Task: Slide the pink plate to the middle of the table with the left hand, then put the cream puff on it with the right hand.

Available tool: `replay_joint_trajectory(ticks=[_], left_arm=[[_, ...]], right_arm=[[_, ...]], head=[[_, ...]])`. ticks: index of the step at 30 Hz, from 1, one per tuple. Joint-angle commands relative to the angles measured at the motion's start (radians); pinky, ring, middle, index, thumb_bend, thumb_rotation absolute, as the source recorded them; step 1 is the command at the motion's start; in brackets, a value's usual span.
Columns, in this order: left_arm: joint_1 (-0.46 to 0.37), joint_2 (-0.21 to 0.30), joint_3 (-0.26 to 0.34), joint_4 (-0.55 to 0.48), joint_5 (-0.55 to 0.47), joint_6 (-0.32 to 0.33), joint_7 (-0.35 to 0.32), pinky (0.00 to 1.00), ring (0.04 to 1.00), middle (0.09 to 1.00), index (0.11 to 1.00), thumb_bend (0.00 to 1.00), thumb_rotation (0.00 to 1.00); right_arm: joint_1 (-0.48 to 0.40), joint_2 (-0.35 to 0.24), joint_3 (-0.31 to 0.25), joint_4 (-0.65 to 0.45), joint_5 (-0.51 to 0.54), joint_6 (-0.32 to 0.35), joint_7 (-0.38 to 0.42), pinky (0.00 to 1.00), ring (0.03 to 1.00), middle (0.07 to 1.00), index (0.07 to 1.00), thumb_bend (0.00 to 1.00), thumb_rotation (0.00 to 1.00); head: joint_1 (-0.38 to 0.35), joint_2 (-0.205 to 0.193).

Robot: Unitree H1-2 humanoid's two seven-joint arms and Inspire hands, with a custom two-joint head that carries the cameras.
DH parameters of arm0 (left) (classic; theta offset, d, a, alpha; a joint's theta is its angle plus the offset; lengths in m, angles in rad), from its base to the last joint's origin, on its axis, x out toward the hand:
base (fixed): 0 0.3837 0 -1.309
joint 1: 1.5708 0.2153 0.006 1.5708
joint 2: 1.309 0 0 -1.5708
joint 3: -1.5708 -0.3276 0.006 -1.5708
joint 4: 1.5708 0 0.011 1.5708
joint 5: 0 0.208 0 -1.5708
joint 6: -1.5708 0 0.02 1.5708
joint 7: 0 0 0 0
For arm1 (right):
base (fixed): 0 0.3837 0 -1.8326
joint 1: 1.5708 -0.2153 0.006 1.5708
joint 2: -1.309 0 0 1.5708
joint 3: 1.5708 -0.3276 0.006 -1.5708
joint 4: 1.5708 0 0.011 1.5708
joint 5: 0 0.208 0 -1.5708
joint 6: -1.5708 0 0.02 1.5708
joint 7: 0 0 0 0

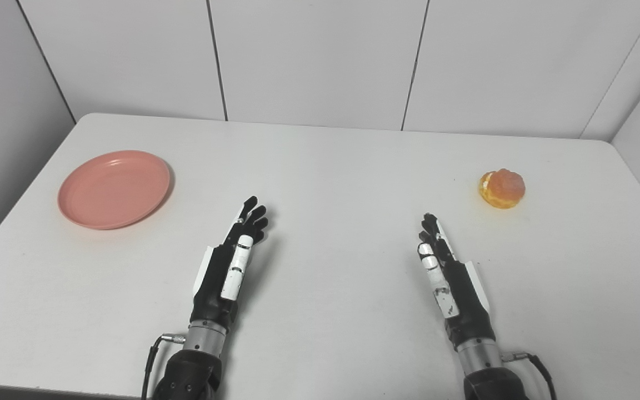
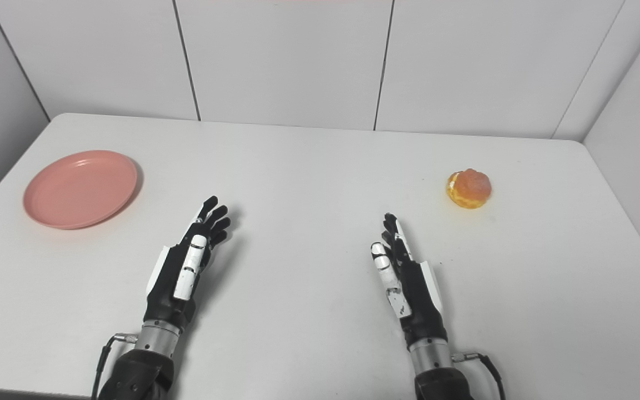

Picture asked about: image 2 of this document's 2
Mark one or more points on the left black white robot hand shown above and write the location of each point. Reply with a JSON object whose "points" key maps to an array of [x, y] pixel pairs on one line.
{"points": [[173, 272]]}

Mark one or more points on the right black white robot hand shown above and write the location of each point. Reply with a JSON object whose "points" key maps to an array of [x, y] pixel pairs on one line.
{"points": [[417, 294]]}

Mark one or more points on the orange cream puff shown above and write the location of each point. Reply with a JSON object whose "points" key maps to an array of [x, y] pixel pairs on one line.
{"points": [[469, 189]]}

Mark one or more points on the pink round plate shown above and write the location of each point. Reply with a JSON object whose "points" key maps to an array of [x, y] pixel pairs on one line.
{"points": [[80, 189]]}

